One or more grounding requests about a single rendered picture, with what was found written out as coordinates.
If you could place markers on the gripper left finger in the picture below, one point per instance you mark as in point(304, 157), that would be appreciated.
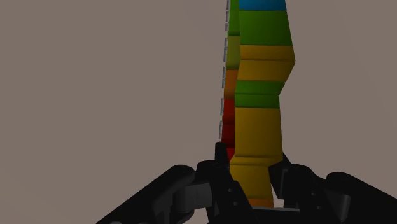
point(186, 189)

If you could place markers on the multicoloured banded toy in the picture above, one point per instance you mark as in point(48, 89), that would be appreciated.
point(259, 102)

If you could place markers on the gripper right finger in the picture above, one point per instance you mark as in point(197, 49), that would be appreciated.
point(328, 192)

